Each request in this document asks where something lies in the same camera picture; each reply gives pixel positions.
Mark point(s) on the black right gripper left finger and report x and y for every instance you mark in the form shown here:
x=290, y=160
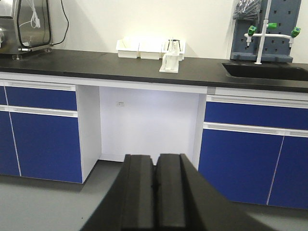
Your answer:
x=129, y=203

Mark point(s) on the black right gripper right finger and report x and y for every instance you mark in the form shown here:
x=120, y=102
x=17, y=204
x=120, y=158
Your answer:
x=186, y=201

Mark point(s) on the white test tube rack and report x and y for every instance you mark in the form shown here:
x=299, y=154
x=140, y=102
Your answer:
x=170, y=63

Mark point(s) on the grey pegboard drying rack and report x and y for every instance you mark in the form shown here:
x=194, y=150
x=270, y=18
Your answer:
x=239, y=49

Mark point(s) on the blue and white cabinet right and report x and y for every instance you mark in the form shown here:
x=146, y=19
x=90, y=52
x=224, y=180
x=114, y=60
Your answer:
x=254, y=146

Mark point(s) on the blue and white cabinet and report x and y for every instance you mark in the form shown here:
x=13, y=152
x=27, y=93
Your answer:
x=49, y=131
x=254, y=146

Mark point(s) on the blue and white cabinet left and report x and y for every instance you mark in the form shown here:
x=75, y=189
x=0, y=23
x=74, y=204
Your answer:
x=49, y=131

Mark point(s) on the right white storage bin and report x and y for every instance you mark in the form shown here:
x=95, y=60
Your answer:
x=182, y=48

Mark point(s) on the white storage bin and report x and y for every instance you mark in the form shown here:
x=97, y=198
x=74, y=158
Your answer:
x=127, y=48
x=182, y=48
x=150, y=50

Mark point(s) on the middle white storage bin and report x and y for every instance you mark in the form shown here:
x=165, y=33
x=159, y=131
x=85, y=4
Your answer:
x=150, y=50

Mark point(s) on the left white storage bin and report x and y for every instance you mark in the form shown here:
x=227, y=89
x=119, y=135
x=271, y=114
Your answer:
x=127, y=48

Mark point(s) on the black lab sink basin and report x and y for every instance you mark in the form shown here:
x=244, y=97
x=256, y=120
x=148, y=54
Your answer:
x=267, y=72

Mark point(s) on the bag of grey pegs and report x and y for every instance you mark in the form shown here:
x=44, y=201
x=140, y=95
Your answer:
x=247, y=10

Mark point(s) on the white lab faucet green knobs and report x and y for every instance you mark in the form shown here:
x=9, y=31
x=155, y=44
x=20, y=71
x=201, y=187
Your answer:
x=278, y=33

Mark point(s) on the stainless steel lab appliance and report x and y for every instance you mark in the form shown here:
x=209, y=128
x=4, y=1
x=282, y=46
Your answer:
x=25, y=26

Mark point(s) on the black wire tripod stand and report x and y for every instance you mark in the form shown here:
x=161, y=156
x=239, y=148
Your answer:
x=173, y=45

